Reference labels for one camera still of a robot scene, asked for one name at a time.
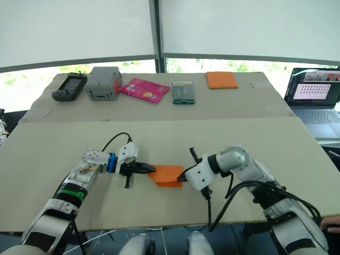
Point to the orange paper sheet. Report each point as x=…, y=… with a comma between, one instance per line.
x=167, y=175

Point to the green and grey card box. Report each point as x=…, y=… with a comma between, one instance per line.
x=183, y=93

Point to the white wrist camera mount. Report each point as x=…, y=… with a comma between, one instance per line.
x=128, y=152
x=199, y=172

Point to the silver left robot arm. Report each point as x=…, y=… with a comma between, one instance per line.
x=55, y=204

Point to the black handheld controller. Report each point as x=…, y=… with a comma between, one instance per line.
x=68, y=86

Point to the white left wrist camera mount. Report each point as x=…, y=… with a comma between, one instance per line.
x=128, y=152

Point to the person's bare hand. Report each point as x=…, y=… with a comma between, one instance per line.
x=330, y=221

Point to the pink snack packet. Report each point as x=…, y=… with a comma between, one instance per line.
x=143, y=89

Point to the short black right wrist plug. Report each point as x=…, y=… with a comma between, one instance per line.
x=194, y=154

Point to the grey rounded shape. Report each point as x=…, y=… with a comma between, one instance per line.
x=199, y=244
x=136, y=245

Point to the grey window frame post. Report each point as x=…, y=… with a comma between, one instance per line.
x=157, y=34

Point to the open grey laptop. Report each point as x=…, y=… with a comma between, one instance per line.
x=316, y=106

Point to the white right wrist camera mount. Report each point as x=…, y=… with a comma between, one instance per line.
x=199, y=172

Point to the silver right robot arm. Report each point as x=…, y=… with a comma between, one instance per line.
x=281, y=210

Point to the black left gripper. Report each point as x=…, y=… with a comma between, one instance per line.
x=127, y=169

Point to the white roller blind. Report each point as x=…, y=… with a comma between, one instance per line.
x=249, y=26
x=74, y=29

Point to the orange paper stack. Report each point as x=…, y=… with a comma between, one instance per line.
x=221, y=80

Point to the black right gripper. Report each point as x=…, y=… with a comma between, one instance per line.
x=186, y=180

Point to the grey plastic box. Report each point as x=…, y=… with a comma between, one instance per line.
x=102, y=81

